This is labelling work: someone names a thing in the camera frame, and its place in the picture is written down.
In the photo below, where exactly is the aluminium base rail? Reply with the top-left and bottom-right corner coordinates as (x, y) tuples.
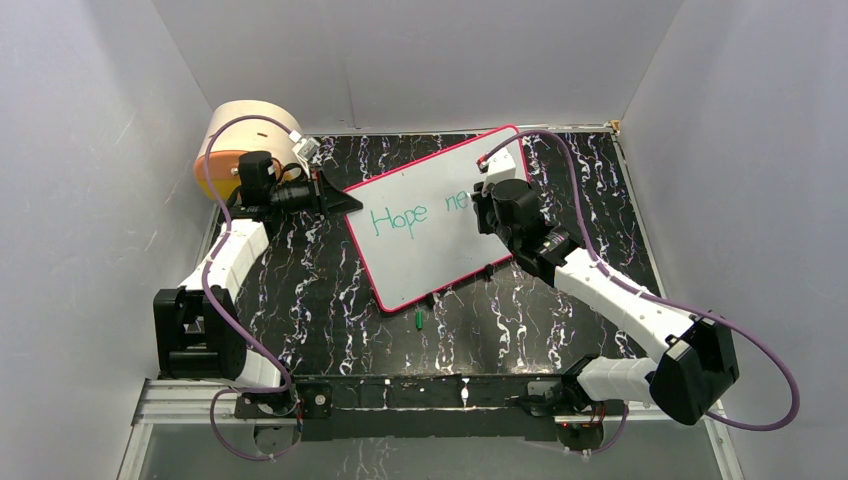
(119, 374), (743, 479)

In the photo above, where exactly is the purple cable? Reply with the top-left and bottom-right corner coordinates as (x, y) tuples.
(478, 129), (801, 433)
(201, 115), (299, 462)

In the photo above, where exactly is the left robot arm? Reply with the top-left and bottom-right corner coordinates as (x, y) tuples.
(153, 151), (363, 416)

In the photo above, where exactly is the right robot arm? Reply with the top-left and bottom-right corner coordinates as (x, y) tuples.
(471, 179), (739, 425)

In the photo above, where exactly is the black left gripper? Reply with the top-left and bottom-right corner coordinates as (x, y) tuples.
(272, 167), (364, 224)

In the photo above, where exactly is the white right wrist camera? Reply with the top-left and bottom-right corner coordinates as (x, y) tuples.
(477, 147), (517, 195)

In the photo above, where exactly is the pink framed whiteboard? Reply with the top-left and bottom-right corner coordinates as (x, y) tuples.
(346, 125), (529, 313)

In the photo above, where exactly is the green marker cap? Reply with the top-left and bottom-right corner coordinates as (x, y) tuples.
(415, 310), (425, 331)

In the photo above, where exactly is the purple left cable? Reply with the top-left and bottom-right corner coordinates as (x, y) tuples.
(201, 115), (299, 462)

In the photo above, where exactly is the beige cylindrical drawer box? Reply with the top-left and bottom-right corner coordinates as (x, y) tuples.
(193, 100), (302, 200)

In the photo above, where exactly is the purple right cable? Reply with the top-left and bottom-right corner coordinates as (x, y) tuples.
(478, 129), (801, 433)

